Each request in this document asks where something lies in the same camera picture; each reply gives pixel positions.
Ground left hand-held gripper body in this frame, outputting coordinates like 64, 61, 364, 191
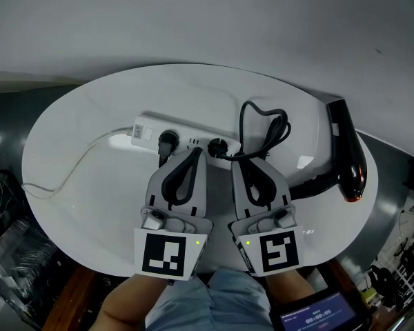
134, 148, 214, 281

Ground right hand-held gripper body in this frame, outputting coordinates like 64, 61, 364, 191
229, 159, 306, 277

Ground white power strip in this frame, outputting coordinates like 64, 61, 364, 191
130, 112, 243, 170

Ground black hair dryer cable with plug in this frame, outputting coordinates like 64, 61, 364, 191
206, 100, 293, 162

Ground black hair dryer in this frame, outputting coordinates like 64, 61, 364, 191
288, 96, 368, 203

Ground person's left forearm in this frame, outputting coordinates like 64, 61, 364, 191
101, 272, 170, 331

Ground person's right forearm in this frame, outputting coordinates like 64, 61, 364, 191
263, 266, 319, 303

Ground black power plug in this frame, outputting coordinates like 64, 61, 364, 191
157, 129, 178, 168

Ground person's light blue shorts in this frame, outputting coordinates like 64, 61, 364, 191
144, 266, 274, 331

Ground black tablet with lit screen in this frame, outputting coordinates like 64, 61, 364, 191
268, 289, 364, 331

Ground plastic-wrapped dark bundle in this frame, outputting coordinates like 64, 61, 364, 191
0, 218, 58, 327

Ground white power strip cable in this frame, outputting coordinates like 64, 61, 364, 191
21, 126, 135, 200

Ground white wire rack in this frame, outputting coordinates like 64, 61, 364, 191
392, 203, 414, 305

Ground tangle of black and red wires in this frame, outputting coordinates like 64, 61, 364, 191
0, 168, 26, 222

